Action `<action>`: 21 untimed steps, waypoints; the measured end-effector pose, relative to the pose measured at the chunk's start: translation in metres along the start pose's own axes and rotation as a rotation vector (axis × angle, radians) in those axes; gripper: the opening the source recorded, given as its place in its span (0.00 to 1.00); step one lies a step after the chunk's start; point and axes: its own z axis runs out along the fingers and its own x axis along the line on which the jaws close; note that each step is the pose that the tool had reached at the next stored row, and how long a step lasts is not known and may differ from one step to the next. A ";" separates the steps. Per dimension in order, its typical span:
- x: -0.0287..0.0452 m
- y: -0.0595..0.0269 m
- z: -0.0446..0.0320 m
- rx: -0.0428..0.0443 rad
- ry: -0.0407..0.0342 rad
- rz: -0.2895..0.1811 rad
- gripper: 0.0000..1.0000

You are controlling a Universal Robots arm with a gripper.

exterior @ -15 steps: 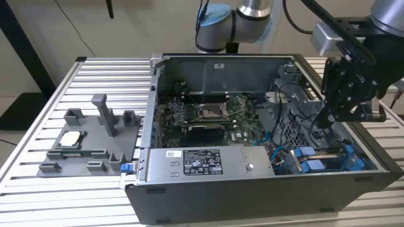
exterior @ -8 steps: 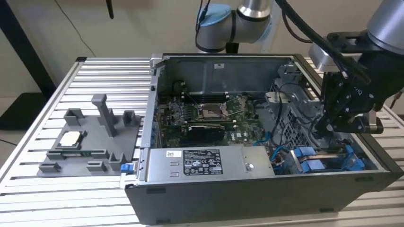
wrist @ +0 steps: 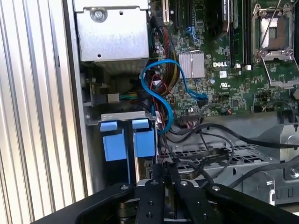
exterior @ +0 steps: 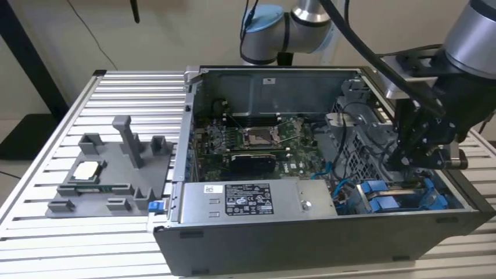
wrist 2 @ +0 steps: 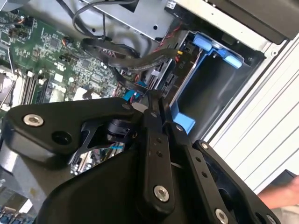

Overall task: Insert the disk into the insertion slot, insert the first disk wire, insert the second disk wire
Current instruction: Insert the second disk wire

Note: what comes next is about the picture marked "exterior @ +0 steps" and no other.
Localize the flat blue disk wire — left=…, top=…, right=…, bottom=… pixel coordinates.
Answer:
left=331, top=177, right=360, bottom=204

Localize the black graphics card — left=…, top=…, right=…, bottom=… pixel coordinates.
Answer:
left=201, top=151, right=292, bottom=178

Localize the grey metal disk bay cage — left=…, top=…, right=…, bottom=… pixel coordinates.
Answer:
left=325, top=78, right=404, bottom=181

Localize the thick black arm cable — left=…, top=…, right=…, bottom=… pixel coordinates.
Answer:
left=317, top=0, right=447, bottom=117

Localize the multicoloured power wire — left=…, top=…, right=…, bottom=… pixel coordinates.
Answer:
left=335, top=188, right=352, bottom=209

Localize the silver camera bracket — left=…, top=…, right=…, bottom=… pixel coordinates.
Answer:
left=379, top=53, right=443, bottom=101

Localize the thin blue wire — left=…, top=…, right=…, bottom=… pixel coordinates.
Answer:
left=312, top=162, right=337, bottom=178

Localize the CPU socket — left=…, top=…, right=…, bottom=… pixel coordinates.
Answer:
left=240, top=126, right=279, bottom=146

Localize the RAM slot bank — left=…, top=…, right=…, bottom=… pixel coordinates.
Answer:
left=227, top=113, right=283, bottom=122
left=228, top=146, right=292, bottom=152

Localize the green motherboard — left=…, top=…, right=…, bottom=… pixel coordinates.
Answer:
left=192, top=112, right=331, bottom=181

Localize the silver power supply box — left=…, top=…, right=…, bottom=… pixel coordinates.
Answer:
left=180, top=178, right=336, bottom=224

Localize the grey parts rack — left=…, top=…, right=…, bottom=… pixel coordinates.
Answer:
left=45, top=115, right=179, bottom=219

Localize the silver CPU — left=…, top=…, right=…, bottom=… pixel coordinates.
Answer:
left=69, top=160, right=107, bottom=183

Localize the black stand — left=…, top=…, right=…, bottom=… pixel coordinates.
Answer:
left=0, top=0, right=71, bottom=160

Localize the green RAM stick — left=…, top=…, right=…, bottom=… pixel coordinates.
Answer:
left=77, top=185, right=131, bottom=194

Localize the hard disk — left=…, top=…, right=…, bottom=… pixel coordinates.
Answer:
left=359, top=176, right=451, bottom=212

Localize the black PC case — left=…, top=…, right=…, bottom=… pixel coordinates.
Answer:
left=153, top=64, right=496, bottom=277

